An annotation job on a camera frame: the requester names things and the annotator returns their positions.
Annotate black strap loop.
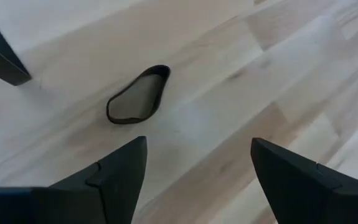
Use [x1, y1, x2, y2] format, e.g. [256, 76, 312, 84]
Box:
[105, 64, 171, 126]

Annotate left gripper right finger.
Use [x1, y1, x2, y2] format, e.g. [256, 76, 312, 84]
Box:
[250, 137, 358, 224]

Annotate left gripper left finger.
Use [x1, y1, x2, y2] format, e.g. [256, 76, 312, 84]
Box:
[0, 135, 149, 224]

